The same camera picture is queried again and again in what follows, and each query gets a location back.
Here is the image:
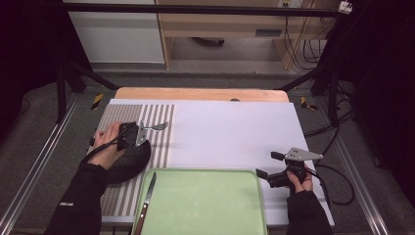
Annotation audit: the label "fork with wooden handle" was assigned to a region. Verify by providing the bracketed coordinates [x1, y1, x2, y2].
[143, 121, 169, 132]

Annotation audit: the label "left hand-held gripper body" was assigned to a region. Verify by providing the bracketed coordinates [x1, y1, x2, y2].
[116, 121, 148, 152]

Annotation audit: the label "white cabinet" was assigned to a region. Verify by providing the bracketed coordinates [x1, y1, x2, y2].
[63, 0, 165, 65]

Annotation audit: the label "black curtain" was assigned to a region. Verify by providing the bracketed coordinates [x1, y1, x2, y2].
[322, 0, 415, 197]
[0, 0, 92, 131]

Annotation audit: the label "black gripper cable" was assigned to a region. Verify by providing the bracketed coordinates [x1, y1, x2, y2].
[306, 163, 356, 207]
[80, 126, 130, 165]

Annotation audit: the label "black metal crossbar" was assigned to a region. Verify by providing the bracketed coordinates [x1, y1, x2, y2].
[62, 2, 342, 18]

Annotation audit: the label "black textured plate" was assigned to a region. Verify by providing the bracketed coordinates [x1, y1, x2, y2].
[107, 139, 152, 185]

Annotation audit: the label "aluminium floor rail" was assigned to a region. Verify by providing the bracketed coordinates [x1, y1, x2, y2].
[329, 130, 391, 235]
[0, 94, 81, 235]

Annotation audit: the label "white power plug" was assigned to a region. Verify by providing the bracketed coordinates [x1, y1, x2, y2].
[338, 0, 353, 15]

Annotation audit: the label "black floor cables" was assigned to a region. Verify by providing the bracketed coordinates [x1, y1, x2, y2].
[302, 82, 356, 138]

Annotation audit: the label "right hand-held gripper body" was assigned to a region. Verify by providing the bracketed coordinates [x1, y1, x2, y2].
[267, 147, 324, 189]

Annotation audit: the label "black metal stand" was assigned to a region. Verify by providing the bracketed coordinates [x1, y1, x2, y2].
[55, 62, 120, 124]
[277, 65, 341, 126]

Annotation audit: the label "light green tray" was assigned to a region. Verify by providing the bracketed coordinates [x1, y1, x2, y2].
[131, 167, 268, 235]

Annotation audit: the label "white board sheet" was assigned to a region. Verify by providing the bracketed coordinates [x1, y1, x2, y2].
[101, 98, 336, 228]

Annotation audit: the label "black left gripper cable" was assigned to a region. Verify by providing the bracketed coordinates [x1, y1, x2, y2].
[80, 126, 130, 165]

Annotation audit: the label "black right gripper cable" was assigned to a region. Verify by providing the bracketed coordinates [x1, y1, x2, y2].
[306, 163, 356, 207]

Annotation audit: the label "knife with wooden handle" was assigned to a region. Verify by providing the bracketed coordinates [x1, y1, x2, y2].
[133, 171, 158, 235]

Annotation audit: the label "hanging desk cables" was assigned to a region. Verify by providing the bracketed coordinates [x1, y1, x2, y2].
[283, 16, 329, 71]

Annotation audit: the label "wooden desk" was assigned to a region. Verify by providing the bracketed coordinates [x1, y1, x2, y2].
[155, 0, 341, 71]

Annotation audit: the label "person's left hand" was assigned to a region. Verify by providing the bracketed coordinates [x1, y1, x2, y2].
[87, 121, 126, 170]

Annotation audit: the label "grey striped placemat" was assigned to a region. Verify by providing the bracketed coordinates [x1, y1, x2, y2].
[94, 103, 177, 218]

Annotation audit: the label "yellow black floor tape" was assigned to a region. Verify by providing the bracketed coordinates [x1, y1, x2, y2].
[90, 93, 105, 111]
[300, 96, 318, 112]

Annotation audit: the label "person's right hand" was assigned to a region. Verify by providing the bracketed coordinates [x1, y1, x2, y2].
[287, 167, 313, 194]

